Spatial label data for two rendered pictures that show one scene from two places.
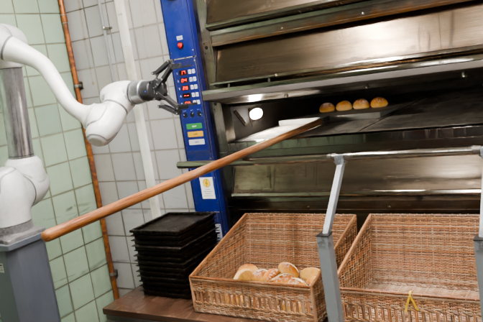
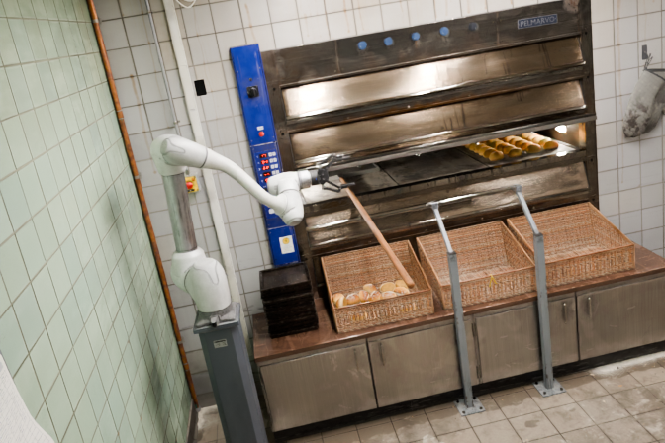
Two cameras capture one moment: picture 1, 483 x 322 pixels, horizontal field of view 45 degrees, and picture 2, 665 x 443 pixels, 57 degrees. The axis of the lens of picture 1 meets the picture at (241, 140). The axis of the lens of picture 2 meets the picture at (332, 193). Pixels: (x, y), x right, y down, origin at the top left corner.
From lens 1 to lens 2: 2.16 m
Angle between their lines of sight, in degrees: 38
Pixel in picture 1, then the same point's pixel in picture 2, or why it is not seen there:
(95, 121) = (294, 207)
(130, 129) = (201, 209)
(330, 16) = (386, 108)
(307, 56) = (369, 136)
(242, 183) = (316, 235)
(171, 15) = (251, 110)
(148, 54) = (222, 142)
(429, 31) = (450, 117)
